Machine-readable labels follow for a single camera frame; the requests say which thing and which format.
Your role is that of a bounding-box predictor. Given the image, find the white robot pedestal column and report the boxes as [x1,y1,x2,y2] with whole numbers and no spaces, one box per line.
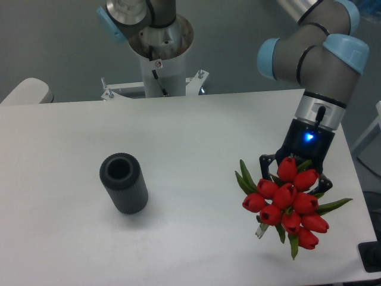
[99,14,210,101]

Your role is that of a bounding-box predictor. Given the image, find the red tulip bouquet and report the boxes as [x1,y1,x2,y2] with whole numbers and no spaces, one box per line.
[235,157,351,259]

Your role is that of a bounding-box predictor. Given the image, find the black cable on pedestal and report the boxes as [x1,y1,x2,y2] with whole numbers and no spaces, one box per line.
[148,45,170,97]

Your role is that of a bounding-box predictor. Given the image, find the dark grey ribbed vase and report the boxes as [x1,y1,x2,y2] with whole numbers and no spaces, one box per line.
[99,153,148,215]

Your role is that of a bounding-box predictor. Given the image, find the white chair backrest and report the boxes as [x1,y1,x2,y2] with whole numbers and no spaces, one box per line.
[1,77,54,106]

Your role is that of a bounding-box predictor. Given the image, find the black device at table edge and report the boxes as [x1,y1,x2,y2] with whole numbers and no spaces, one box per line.
[358,241,380,273]

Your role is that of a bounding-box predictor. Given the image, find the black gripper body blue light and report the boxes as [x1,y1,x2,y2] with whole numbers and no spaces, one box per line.
[275,119,335,174]

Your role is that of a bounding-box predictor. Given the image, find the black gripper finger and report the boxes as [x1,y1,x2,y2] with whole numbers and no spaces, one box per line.
[309,173,333,195]
[259,154,280,181]

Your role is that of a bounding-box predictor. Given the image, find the white furniture at right edge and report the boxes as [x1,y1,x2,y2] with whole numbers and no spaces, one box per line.
[350,101,380,178]

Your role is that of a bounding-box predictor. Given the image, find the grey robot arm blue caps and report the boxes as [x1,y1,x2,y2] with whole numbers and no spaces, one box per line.
[96,1,369,179]

